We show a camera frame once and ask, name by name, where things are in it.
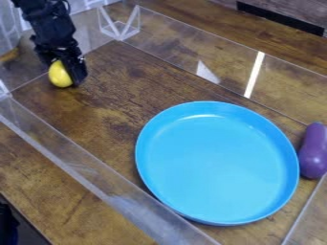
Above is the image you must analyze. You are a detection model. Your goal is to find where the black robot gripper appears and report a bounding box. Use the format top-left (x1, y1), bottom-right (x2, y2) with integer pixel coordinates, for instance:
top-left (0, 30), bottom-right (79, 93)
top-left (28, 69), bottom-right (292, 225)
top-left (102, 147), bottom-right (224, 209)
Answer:
top-left (23, 3), bottom-right (88, 86)

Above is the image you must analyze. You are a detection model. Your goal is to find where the yellow lemon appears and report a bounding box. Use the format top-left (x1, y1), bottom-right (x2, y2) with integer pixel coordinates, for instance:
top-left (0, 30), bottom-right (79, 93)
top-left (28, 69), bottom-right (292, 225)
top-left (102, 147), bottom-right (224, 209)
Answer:
top-left (48, 60), bottom-right (74, 88)

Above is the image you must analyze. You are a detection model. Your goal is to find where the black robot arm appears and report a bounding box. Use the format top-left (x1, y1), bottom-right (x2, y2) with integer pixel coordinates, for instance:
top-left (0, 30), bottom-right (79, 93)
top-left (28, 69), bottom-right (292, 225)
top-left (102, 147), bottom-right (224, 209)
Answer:
top-left (12, 0), bottom-right (88, 86)

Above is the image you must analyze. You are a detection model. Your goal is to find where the blue round tray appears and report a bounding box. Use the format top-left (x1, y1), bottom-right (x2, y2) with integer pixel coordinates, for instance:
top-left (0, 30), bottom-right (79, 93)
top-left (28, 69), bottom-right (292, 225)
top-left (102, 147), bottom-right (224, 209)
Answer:
top-left (135, 101), bottom-right (299, 226)

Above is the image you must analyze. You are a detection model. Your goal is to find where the black baseboard strip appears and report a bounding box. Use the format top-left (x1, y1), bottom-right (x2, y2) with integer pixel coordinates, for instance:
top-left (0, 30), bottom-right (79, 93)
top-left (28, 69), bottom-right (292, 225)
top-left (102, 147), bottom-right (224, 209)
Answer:
top-left (236, 1), bottom-right (325, 36)

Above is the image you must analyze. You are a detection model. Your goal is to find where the dark object at table edge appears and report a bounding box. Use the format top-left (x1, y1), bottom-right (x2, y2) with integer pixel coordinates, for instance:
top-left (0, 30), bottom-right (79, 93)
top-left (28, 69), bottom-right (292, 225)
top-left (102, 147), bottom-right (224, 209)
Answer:
top-left (0, 202), bottom-right (19, 245)

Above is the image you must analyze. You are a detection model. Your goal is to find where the purple toy eggplant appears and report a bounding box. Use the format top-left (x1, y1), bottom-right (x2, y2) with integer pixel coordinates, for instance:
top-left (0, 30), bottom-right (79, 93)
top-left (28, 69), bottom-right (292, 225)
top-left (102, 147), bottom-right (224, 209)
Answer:
top-left (299, 122), bottom-right (327, 179)

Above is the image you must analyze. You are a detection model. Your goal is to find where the clear acrylic enclosure wall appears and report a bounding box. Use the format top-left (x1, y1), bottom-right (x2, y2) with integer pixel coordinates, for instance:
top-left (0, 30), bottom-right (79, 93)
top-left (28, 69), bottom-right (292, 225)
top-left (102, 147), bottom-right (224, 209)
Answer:
top-left (0, 0), bottom-right (327, 245)

